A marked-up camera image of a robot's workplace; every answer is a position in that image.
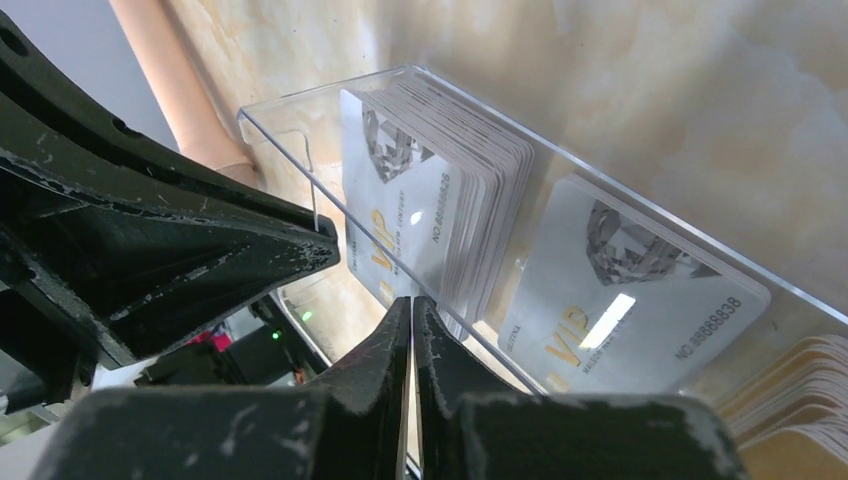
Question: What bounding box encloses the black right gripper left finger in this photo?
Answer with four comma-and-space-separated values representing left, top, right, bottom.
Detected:
33, 297, 411, 479

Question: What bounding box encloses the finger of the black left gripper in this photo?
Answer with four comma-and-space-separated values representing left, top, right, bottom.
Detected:
1, 148, 340, 369
1, 13, 318, 231

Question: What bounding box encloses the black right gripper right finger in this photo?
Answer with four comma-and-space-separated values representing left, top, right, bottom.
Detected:
411, 296, 748, 479

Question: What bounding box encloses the clear acrylic card box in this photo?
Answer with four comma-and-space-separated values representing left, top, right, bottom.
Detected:
238, 66, 847, 449

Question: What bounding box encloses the silver credit card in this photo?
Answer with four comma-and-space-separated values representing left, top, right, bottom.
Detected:
498, 176, 771, 393
339, 75, 534, 321

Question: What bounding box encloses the gold credit card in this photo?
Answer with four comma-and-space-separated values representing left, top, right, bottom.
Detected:
717, 334, 847, 479

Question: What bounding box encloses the pink wooden cylinder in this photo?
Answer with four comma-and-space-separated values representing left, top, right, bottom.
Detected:
110, 0, 258, 188

